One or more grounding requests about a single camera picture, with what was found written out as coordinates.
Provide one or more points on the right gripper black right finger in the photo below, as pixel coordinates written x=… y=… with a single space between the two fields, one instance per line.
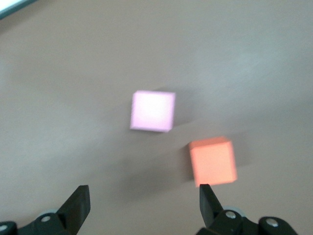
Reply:
x=207 y=205

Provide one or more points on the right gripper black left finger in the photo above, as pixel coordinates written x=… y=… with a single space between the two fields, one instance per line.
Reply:
x=75 y=208

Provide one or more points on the orange foam cube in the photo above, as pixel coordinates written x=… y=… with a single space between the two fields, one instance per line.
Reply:
x=212 y=164

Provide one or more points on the pink foam cube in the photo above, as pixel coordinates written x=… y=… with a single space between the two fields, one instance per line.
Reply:
x=152 y=111

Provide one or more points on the white table edge strip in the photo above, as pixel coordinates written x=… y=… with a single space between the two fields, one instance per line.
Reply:
x=9 y=5

